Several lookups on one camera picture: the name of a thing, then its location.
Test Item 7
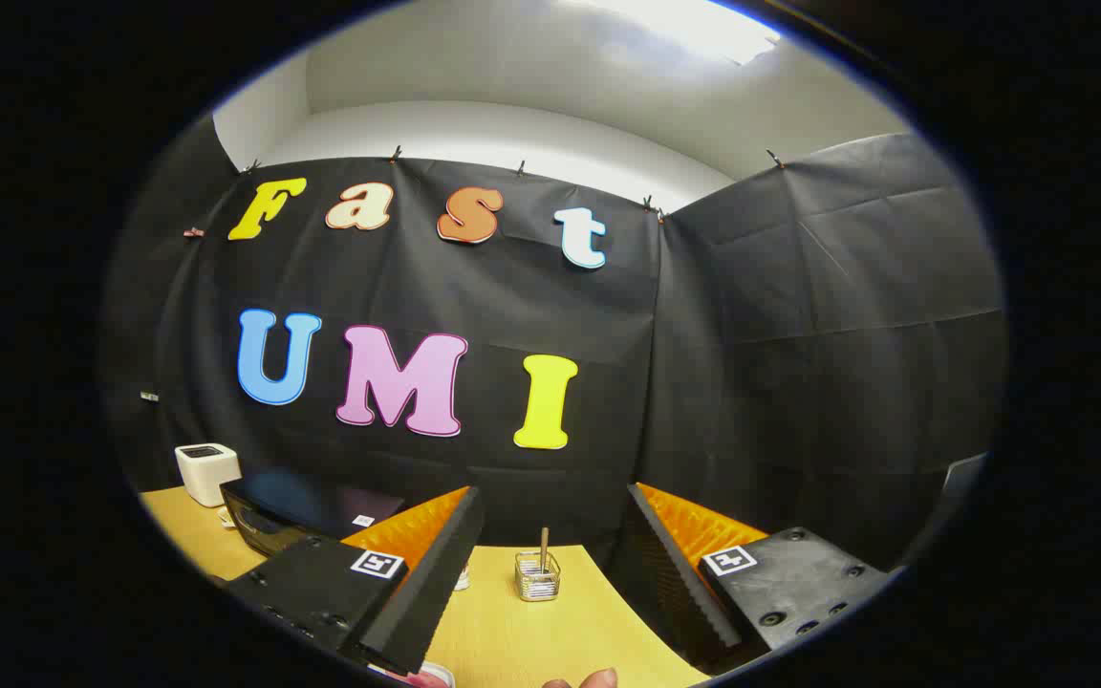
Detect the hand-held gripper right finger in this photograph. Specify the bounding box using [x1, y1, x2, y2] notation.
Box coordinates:
[625, 483, 891, 675]

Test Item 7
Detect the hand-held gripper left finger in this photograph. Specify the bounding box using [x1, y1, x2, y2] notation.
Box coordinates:
[226, 485, 486, 677]

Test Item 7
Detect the white square plate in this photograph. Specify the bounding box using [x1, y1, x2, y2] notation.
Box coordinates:
[369, 661, 457, 688]

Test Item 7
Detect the black toaster oven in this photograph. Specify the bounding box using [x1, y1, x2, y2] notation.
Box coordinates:
[219, 467, 408, 558]

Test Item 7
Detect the white bread toaster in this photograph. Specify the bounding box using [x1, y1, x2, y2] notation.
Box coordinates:
[175, 443, 243, 508]

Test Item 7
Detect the wire basket holder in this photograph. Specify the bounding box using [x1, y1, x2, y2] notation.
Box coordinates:
[515, 549, 562, 603]

